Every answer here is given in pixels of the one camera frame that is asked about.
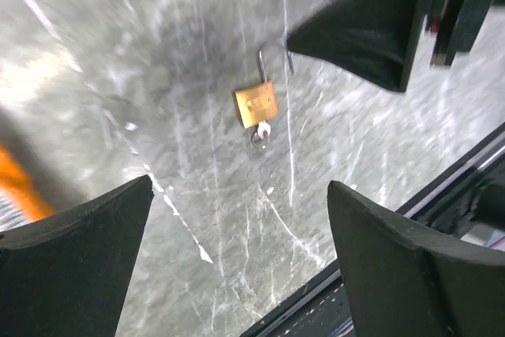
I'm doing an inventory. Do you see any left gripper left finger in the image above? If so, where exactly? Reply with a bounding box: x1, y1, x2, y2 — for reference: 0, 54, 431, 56
1, 175, 154, 336

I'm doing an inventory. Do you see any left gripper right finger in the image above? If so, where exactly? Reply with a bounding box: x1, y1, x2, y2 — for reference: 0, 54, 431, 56
327, 181, 504, 336

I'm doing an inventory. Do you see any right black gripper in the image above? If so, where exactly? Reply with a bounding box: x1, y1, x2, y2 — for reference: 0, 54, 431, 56
286, 0, 504, 93

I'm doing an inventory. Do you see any small brass padlock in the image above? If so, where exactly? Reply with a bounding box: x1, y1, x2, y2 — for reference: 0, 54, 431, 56
234, 39, 295, 129

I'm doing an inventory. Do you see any orange snack bag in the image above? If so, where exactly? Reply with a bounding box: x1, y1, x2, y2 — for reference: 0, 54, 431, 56
1, 145, 55, 232

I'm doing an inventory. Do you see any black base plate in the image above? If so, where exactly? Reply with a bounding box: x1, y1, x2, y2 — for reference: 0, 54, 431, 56
246, 127, 504, 336

